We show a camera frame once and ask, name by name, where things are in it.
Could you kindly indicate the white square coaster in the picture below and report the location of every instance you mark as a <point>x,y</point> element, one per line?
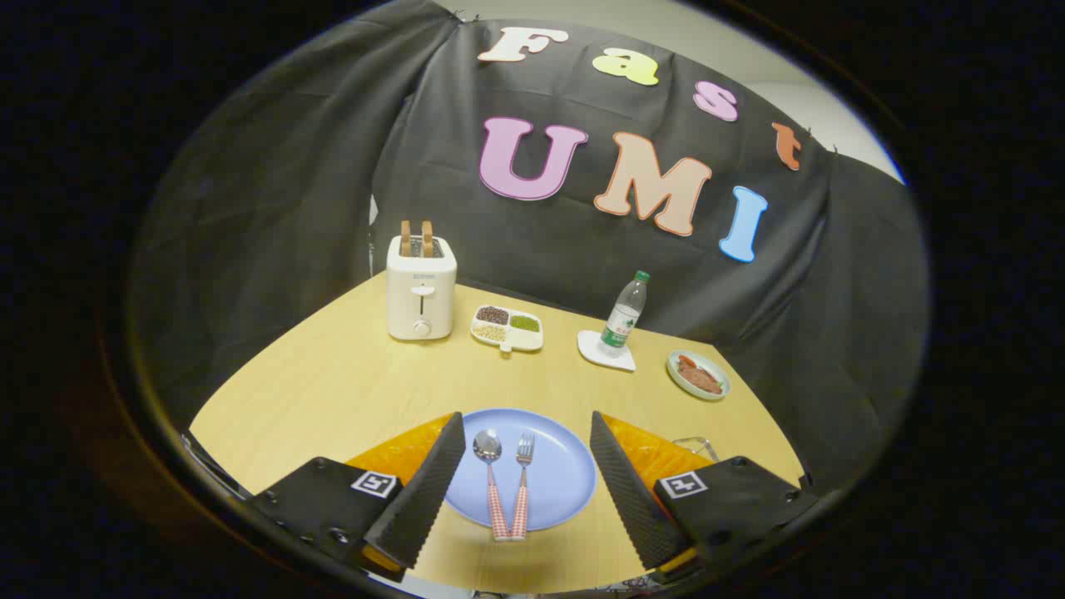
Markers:
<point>592,349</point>

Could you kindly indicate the brown toast slice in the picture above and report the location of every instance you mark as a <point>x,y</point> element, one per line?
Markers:
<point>405,239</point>
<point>427,239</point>

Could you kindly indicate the black backdrop cloth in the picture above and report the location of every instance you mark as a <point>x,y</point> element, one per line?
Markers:
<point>582,249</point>

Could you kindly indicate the red meat slices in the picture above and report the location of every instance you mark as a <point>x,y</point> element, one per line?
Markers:
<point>699,378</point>

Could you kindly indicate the blue round plate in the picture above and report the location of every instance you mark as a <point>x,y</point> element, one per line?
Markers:
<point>557,474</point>

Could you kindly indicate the white toaster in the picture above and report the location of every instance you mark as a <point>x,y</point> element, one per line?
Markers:
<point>421,283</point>

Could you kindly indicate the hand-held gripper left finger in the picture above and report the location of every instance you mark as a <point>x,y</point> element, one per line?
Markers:
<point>420,491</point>

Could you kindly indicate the white divided dish with beans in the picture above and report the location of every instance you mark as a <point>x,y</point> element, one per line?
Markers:
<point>507,326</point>

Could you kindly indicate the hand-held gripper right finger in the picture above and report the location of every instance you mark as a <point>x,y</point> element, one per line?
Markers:
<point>632,491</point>

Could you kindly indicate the small pale green plate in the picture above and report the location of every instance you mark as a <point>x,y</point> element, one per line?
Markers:
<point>684,384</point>

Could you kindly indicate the clear water bottle green cap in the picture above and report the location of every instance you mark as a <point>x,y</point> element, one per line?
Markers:
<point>626,314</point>

